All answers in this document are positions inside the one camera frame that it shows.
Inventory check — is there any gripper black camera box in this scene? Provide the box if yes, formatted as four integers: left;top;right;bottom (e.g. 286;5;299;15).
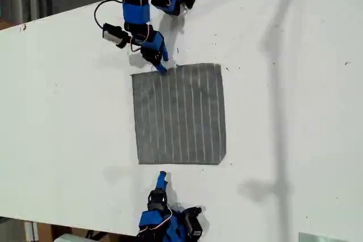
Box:
181;206;204;239
102;23;132;49

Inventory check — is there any camera black cable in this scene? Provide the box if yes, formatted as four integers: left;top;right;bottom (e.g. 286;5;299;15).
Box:
94;0;124;30

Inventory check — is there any brown cardboard box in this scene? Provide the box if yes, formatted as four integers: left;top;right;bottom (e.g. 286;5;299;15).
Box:
36;222;54;242

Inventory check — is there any grey striped square towel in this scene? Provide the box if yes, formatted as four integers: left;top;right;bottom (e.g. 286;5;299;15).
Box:
130;62;228;166

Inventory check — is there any white table bracket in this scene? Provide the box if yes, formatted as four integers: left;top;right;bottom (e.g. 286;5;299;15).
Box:
23;220;39;242

